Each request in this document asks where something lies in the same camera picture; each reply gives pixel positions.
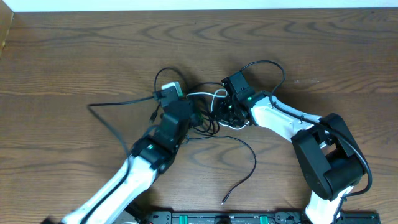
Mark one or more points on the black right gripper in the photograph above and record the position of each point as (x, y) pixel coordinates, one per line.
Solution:
(227, 112)

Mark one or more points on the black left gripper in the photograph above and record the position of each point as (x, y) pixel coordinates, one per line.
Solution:
(189, 109)

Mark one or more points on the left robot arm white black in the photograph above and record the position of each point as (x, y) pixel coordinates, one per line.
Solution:
(149, 157)

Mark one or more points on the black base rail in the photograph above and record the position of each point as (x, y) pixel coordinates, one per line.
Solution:
(167, 217)

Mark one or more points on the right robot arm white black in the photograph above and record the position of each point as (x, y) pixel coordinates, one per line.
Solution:
(325, 148)

